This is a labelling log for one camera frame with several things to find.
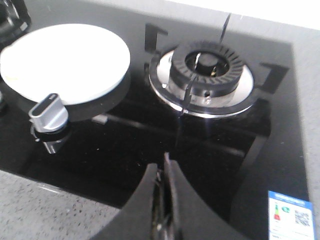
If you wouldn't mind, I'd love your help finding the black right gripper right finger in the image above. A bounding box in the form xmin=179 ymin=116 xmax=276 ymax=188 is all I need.
xmin=164 ymin=152 xmax=247 ymax=240

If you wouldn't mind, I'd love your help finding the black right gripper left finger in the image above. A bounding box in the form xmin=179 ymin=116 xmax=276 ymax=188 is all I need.
xmin=92 ymin=163 xmax=158 ymax=240

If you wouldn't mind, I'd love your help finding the white round plate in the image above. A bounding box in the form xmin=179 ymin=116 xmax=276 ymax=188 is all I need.
xmin=0 ymin=23 xmax=131 ymax=122

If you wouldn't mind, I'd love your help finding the blue energy label sticker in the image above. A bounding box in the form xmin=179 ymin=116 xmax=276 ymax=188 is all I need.
xmin=268 ymin=191 xmax=316 ymax=240

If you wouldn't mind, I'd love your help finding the black glass gas hob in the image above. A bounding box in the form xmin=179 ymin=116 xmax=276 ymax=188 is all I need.
xmin=0 ymin=0 xmax=310 ymax=240

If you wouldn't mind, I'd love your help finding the silver right stove knob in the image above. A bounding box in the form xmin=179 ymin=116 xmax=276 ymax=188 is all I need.
xmin=28 ymin=93 xmax=69 ymax=133

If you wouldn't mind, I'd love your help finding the black right gas burner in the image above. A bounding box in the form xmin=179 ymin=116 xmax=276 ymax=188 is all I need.
xmin=169 ymin=40 xmax=244 ymax=97

